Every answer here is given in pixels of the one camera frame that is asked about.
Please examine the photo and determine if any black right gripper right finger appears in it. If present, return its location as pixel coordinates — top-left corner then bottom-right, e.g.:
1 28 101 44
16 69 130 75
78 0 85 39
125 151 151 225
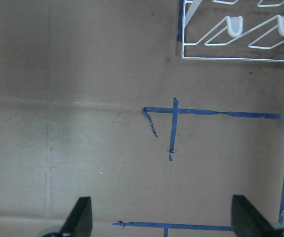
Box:
231 195 275 237

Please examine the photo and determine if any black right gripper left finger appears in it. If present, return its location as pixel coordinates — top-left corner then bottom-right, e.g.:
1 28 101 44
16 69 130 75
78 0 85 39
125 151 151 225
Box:
59 197 93 237

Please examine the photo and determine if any white wire cup rack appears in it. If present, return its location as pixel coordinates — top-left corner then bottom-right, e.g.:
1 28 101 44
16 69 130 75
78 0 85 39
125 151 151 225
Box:
177 0 284 63

